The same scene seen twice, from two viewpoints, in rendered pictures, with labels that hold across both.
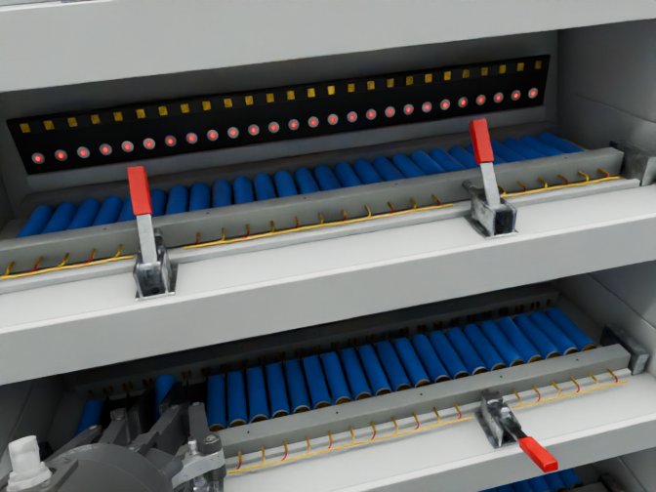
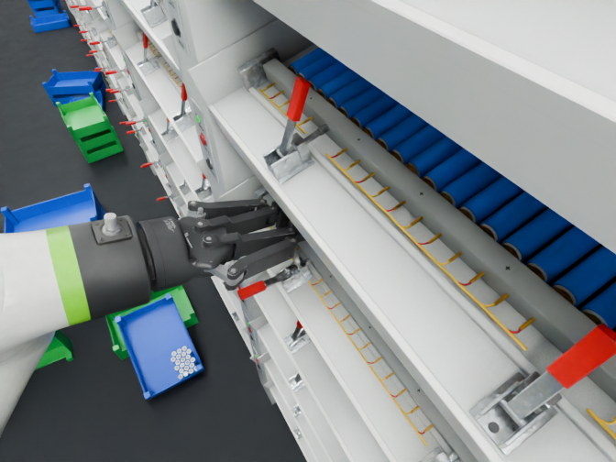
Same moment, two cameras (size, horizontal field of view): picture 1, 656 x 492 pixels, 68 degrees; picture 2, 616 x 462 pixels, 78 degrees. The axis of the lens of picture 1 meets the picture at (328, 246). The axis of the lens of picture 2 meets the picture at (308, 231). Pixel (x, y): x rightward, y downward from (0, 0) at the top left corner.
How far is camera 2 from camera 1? 0.32 m
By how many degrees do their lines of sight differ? 64
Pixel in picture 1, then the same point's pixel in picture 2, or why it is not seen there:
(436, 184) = (543, 316)
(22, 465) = (104, 225)
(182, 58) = (298, 22)
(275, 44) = (357, 59)
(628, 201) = not seen: outside the picture
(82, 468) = (128, 241)
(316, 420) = (357, 315)
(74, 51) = not seen: outside the picture
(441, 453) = (383, 423)
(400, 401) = (402, 374)
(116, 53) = not seen: outside the picture
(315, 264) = (351, 253)
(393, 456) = (366, 384)
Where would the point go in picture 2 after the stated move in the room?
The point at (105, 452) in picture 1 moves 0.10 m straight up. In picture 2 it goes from (170, 236) to (135, 155)
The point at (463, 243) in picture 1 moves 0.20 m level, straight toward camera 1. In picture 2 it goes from (447, 383) to (122, 422)
